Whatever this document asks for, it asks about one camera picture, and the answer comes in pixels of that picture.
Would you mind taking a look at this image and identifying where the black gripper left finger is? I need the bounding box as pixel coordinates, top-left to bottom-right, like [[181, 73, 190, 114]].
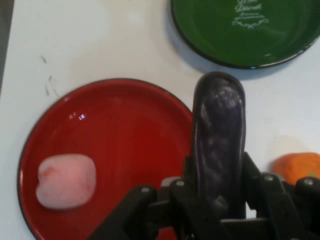
[[87, 156, 225, 240]]

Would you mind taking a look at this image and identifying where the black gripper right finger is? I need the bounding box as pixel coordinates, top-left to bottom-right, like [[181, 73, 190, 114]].
[[239, 151, 320, 240]]

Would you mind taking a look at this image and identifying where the purple toy eggplant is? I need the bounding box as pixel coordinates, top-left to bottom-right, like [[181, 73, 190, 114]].
[[191, 71, 248, 221]]

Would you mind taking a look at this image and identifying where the orange toy carrot piece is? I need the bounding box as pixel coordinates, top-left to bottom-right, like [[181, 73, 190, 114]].
[[271, 151, 320, 186]]

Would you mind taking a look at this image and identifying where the red enamel plate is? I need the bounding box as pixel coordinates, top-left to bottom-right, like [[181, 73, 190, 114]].
[[16, 78, 199, 240]]

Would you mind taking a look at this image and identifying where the pink toy peach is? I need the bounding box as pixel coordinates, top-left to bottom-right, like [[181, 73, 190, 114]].
[[35, 153, 97, 210]]

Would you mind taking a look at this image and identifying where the green enamel plate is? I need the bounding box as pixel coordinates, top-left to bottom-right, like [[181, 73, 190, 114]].
[[170, 0, 320, 70]]

